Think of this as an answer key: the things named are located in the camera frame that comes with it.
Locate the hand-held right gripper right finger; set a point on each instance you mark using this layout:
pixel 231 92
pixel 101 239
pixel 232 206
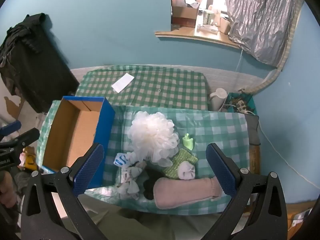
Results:
pixel 221 170

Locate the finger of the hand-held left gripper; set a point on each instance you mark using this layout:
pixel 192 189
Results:
pixel 25 137
pixel 11 127

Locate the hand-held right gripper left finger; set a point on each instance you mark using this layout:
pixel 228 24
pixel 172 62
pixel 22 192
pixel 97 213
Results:
pixel 88 167

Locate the white blue striped cloth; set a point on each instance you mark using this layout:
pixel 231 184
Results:
pixel 121 160

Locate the pale grey sock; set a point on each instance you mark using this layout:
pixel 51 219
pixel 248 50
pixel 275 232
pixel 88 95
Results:
pixel 186 171

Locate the blue cardboard box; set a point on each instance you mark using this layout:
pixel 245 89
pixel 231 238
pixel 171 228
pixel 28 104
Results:
pixel 75 130

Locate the green sparkly scrub cloth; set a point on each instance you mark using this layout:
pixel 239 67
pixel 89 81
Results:
pixel 181 158

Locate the light green cloth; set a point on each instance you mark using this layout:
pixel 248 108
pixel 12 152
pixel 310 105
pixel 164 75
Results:
pixel 188 143

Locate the pinkish grey towel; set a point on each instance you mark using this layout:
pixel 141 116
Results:
pixel 185 192

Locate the black cloth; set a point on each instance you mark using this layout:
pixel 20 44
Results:
pixel 150 182

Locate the white mesh bath loofah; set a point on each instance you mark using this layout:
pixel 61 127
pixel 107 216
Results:
pixel 152 135

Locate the person's left hand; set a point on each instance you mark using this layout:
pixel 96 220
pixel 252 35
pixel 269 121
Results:
pixel 6 190

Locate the yellow bag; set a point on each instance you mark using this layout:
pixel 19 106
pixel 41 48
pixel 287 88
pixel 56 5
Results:
pixel 30 162

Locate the wooden table leg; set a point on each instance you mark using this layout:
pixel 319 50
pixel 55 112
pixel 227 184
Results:
pixel 253 157

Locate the teal checkered plastic tablecloth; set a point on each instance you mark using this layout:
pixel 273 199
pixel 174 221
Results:
pixel 220 130

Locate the black hanging clothing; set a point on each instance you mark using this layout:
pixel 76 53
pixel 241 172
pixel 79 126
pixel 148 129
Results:
pixel 32 67

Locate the white plastic cup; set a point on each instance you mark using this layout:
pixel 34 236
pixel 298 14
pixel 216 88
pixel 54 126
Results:
pixel 217 98

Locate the blue storage basket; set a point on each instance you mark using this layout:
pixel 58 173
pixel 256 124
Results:
pixel 251 105

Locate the person's olive trousers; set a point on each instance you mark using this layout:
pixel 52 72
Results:
pixel 150 225

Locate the white paper slip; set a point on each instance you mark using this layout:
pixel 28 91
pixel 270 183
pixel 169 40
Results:
pixel 122 82

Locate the green checkered fabric tablecloth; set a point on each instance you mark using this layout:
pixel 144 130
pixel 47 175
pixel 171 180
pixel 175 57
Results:
pixel 170 85

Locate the wooden window sill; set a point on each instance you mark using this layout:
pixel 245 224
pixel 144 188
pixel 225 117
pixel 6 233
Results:
pixel 180 33

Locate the beige carton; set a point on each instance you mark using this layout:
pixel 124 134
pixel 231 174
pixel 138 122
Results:
pixel 225 25

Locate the white green jar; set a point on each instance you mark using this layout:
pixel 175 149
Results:
pixel 208 17

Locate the silver foil curtain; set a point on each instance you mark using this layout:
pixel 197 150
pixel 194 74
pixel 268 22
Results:
pixel 262 17

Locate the brown cardboard box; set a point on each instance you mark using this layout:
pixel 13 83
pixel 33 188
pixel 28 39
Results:
pixel 183 15

